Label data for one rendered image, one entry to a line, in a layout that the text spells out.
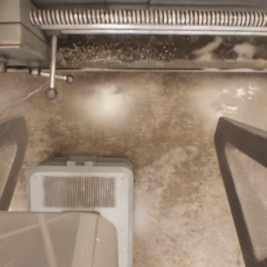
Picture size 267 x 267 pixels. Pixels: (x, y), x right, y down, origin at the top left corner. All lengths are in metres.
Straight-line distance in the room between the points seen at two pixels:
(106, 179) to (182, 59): 0.65
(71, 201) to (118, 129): 0.48
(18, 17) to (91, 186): 0.81
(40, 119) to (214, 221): 1.21
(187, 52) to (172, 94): 0.43
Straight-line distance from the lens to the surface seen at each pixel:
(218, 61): 1.09
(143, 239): 1.63
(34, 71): 0.88
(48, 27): 0.82
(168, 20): 0.73
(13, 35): 0.69
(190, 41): 1.07
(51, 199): 1.29
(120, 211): 1.26
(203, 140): 1.49
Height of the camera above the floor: 1.41
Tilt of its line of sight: 84 degrees down
